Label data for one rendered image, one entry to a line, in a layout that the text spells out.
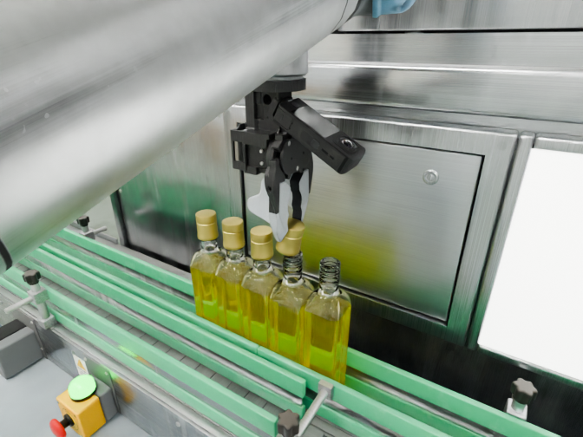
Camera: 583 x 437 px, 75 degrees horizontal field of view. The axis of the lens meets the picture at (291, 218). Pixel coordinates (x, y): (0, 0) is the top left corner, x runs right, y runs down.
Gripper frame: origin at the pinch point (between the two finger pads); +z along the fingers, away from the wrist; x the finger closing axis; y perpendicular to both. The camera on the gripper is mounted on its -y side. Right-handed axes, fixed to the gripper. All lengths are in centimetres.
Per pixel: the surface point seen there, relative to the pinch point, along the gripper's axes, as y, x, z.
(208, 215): 16.1, 0.0, 1.9
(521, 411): -33.1, -5.2, 21.0
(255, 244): 5.5, 1.4, 3.5
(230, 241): 10.8, 1.1, 4.7
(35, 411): 46, 24, 43
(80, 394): 33, 20, 34
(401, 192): -11.2, -13.1, -3.3
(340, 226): -1.7, -13.1, 4.9
